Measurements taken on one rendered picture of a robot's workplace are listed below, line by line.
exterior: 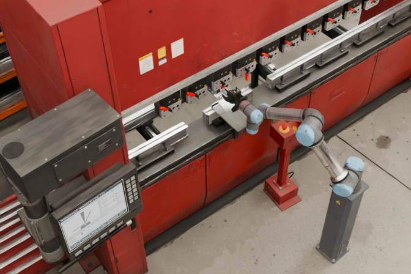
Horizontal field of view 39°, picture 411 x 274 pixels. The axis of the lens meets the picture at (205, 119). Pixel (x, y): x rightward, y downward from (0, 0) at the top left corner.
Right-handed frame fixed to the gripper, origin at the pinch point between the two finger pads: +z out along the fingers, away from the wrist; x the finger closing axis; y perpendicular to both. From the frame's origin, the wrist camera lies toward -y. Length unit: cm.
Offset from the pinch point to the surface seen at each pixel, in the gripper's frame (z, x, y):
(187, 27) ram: 3, 23, 58
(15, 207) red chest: 19, 142, -28
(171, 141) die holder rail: 4.4, 38.9, -27.3
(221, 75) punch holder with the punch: 2.9, -1.2, 9.4
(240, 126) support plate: -18.7, 0.1, -18.5
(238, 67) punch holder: 2.9, -15.1, 8.5
